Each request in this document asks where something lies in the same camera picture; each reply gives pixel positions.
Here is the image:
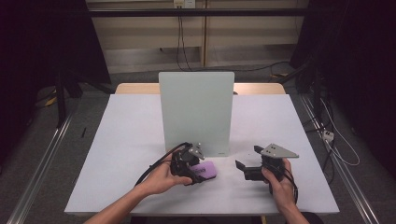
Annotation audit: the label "black metal stand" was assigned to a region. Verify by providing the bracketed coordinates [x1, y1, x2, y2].
[55, 69, 68, 129]

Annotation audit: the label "black curtain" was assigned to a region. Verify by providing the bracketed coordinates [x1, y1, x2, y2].
[289, 0, 396, 178]
[0, 0, 111, 162]

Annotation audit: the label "white floor cable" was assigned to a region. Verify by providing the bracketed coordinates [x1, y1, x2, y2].
[319, 97, 361, 167]

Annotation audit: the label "white wall outlet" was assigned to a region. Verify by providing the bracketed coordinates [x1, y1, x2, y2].
[173, 0, 197, 9]

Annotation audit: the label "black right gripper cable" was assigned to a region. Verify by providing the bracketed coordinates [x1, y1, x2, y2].
[281, 167, 300, 205]

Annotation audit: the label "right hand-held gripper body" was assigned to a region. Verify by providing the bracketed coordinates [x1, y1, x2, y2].
[243, 143, 300, 183]

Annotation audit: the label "person's right hand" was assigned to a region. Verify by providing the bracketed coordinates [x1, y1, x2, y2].
[261, 158, 299, 213]

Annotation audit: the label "yellow floor tape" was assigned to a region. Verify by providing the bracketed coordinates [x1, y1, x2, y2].
[43, 96, 59, 108]

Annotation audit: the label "glass whiteboard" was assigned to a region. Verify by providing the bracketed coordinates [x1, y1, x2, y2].
[158, 71, 235, 159]

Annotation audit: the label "white power strip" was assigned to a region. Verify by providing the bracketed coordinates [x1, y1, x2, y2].
[321, 130, 335, 144]

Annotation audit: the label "wooden wall post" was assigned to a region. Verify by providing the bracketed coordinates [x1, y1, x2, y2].
[200, 0, 209, 68]

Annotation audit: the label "black horizontal metal bar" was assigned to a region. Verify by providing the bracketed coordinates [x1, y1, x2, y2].
[88, 7, 309, 18]

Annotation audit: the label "black wall cable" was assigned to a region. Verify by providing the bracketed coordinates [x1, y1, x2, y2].
[180, 15, 292, 73]
[176, 15, 188, 72]

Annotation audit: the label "aluminium floor rail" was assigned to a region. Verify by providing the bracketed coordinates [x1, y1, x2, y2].
[6, 105, 78, 224]
[298, 92, 381, 224]

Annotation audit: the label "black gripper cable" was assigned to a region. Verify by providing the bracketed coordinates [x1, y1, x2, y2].
[281, 167, 300, 205]
[134, 141, 192, 187]

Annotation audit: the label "black floor cable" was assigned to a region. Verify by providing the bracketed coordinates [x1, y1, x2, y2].
[303, 102, 335, 185]

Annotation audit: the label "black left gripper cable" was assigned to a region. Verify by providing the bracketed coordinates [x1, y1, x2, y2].
[134, 141, 192, 187]

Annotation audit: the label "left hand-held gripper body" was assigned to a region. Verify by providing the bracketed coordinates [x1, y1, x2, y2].
[169, 142, 206, 187]

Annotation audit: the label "person's dark trousers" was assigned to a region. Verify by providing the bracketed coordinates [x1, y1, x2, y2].
[130, 215, 265, 224]

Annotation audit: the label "person's left hand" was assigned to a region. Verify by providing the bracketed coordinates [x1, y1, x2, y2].
[136, 152, 194, 198]

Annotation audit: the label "purple whiteboard eraser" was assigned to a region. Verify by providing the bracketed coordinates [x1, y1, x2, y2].
[190, 160, 219, 183]

